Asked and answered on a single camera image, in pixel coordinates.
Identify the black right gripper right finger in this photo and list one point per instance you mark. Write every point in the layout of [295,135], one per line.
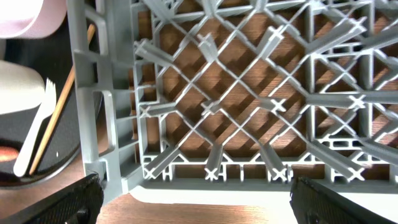
[315,201]

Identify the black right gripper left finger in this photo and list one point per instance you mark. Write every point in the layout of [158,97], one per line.
[79,202]

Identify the white plastic cup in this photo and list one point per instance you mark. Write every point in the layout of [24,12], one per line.
[22,88]

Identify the grey dishwasher rack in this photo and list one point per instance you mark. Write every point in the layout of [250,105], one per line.
[228,102]

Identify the orange carrot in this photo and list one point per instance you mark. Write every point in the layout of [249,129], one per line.
[8,154]

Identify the wooden chopstick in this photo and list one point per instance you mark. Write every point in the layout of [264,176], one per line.
[45,140]

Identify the white plastic fork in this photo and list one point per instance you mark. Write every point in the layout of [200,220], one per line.
[45,109]

